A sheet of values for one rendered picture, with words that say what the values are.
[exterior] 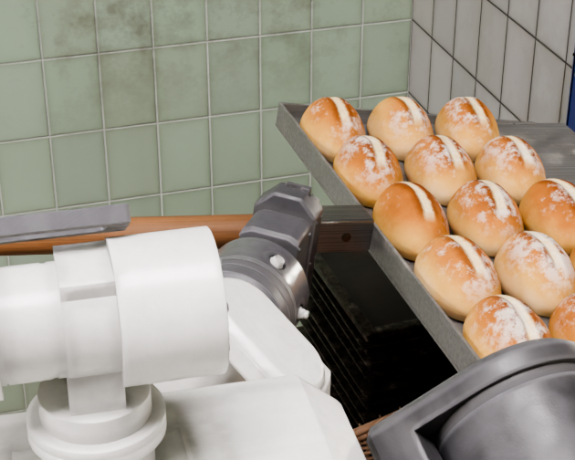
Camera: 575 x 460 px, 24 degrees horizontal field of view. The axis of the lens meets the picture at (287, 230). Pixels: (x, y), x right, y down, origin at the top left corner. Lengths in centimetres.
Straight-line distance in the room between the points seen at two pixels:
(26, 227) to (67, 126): 190
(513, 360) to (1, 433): 25
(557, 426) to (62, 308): 24
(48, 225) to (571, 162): 99
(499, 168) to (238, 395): 73
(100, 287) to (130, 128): 193
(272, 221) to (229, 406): 46
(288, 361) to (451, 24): 150
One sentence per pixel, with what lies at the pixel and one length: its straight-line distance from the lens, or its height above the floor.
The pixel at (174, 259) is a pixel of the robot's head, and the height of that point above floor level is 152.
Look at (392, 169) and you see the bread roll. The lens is 128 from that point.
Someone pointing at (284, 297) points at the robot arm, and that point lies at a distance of 103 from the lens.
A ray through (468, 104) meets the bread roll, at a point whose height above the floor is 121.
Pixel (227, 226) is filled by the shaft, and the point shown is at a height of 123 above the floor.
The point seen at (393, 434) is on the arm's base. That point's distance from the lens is 67.
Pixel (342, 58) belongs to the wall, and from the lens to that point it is 255.
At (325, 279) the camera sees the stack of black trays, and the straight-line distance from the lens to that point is 188.
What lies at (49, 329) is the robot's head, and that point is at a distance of 56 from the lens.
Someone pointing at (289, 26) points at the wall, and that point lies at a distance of 249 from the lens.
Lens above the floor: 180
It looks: 30 degrees down
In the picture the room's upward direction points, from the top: straight up
